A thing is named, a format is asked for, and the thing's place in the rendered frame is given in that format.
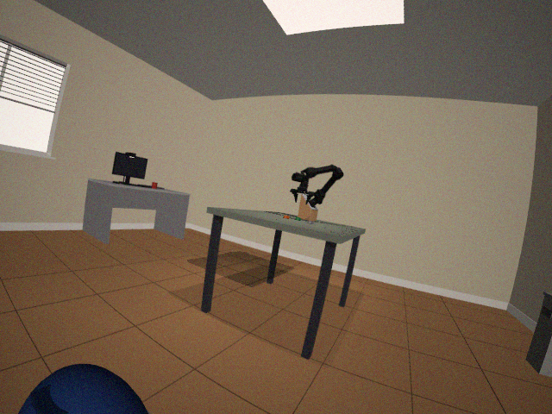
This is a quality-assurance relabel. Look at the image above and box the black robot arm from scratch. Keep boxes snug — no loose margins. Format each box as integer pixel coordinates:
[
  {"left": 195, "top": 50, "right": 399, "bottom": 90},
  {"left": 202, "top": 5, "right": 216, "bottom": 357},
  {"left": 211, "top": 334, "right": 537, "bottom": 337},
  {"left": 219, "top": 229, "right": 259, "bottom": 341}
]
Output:
[{"left": 292, "top": 165, "right": 344, "bottom": 208}]

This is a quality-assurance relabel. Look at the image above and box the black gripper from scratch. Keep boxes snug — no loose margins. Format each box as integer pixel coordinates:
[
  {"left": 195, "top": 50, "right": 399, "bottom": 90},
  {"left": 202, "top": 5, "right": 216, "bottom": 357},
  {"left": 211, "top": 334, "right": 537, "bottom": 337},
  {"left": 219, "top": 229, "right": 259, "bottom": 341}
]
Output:
[{"left": 290, "top": 183, "right": 316, "bottom": 204}]

